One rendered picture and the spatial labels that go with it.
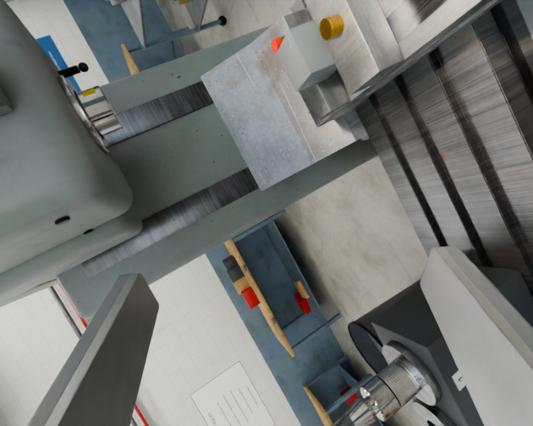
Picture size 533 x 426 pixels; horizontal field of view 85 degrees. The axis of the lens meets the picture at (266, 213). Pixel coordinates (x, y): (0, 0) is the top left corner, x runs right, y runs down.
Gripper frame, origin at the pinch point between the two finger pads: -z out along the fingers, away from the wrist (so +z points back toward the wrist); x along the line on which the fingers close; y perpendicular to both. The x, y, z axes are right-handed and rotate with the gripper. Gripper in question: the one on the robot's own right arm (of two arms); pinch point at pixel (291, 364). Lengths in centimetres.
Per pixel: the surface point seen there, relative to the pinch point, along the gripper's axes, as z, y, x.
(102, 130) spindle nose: -26.4, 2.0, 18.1
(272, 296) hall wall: -280, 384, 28
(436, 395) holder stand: -10.8, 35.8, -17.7
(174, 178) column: -56, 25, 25
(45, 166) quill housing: -16.2, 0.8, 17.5
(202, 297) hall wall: -264, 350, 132
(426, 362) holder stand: -13.5, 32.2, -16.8
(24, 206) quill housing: -14.2, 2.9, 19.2
